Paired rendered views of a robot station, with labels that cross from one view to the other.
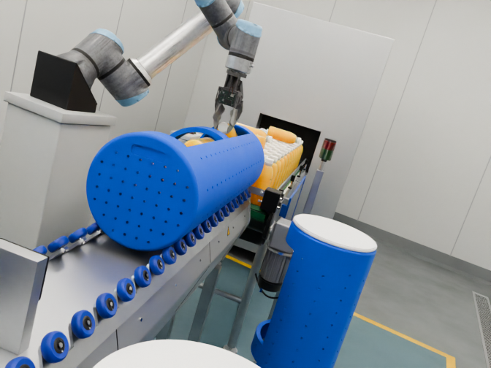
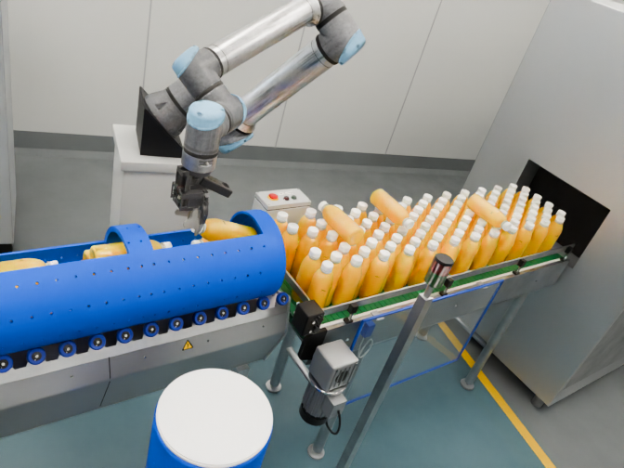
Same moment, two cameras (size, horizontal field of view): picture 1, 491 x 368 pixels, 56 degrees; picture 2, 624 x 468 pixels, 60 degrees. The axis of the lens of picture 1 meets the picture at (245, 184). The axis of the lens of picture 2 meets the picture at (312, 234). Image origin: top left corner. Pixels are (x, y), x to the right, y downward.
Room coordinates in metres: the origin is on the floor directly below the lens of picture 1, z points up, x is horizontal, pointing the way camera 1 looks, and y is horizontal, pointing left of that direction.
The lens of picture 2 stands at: (0.84, -0.91, 2.13)
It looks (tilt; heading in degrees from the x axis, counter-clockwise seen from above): 32 degrees down; 38
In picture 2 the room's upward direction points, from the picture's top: 17 degrees clockwise
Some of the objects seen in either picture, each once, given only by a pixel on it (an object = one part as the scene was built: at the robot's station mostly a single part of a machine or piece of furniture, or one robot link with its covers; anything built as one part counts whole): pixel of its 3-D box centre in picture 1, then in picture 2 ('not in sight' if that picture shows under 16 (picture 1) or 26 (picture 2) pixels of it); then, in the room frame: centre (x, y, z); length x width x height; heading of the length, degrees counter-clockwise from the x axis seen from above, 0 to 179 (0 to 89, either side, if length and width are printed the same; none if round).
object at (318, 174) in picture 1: (287, 270); (374, 402); (2.26, -0.34, 0.55); 0.04 x 0.04 x 1.10; 81
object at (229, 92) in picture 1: (231, 89); (192, 186); (1.61, 0.14, 1.37); 0.09 x 0.08 x 0.12; 171
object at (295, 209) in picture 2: (185, 142); (280, 207); (2.19, 0.33, 1.05); 0.20 x 0.10 x 0.10; 171
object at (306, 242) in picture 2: not in sight; (305, 254); (2.14, 0.10, 1.00); 0.07 x 0.07 x 0.19
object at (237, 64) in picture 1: (239, 66); (199, 160); (1.62, 0.13, 1.45); 0.10 x 0.09 x 0.05; 81
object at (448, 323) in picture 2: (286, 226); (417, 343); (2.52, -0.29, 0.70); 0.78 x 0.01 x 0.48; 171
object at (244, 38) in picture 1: (245, 40); (204, 128); (1.62, 0.14, 1.54); 0.10 x 0.09 x 0.12; 28
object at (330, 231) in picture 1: (334, 231); (215, 414); (1.44, -0.32, 1.03); 0.28 x 0.28 x 0.01
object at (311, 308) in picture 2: (269, 201); (306, 318); (1.96, -0.12, 0.95); 0.10 x 0.07 x 0.10; 81
